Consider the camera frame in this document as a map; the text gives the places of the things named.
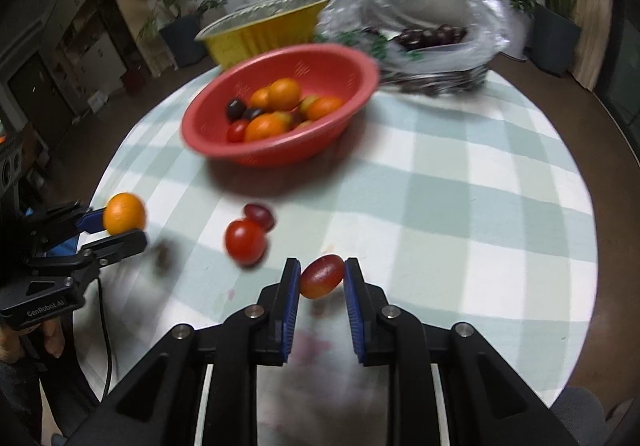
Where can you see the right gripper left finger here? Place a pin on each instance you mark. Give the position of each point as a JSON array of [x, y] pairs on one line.
[[260, 334]]

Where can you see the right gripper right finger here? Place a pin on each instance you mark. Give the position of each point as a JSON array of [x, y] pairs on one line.
[[384, 334]]

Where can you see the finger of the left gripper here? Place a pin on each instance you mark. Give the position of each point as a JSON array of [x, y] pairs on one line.
[[113, 249], [91, 221]]

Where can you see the orange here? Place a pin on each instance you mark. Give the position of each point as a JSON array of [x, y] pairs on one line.
[[322, 107], [284, 94], [260, 99], [124, 212]]

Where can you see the oblong red grape tomato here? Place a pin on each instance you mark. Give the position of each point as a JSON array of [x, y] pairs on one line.
[[322, 276]]

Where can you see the large red tomato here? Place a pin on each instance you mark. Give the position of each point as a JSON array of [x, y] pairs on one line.
[[245, 242]]

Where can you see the small red tomato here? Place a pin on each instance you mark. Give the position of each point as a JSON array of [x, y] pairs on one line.
[[236, 131]]

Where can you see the yellow-green spotted citrus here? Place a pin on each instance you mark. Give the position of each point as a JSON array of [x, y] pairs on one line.
[[306, 103]]

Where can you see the person's left hand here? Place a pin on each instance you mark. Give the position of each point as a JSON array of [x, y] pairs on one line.
[[47, 336]]

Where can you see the checked green white tablecloth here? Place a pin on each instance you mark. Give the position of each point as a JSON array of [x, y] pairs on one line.
[[460, 209]]

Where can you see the red plastic colander bowl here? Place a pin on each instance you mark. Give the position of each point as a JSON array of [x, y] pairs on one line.
[[323, 69]]

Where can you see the yellow foil tray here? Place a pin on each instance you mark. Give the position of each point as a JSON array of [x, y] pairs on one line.
[[259, 28]]

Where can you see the clear plastic bag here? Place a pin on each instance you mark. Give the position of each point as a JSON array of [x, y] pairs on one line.
[[426, 47]]

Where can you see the dark blue plant pot right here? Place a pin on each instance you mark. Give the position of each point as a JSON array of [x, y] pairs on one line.
[[554, 39]]

